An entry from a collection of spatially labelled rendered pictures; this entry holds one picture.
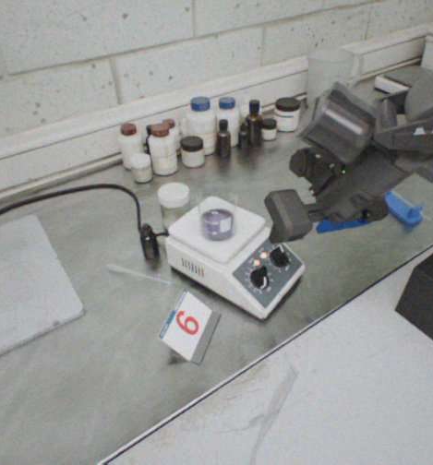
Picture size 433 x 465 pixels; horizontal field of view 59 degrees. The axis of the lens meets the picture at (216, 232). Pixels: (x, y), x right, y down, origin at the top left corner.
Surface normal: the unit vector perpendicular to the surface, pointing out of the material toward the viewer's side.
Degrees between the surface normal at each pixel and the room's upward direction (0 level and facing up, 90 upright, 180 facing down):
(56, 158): 90
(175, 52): 90
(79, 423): 0
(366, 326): 0
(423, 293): 90
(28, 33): 90
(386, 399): 0
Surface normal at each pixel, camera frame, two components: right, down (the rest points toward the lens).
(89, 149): 0.56, 0.54
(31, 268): -0.03, -0.75
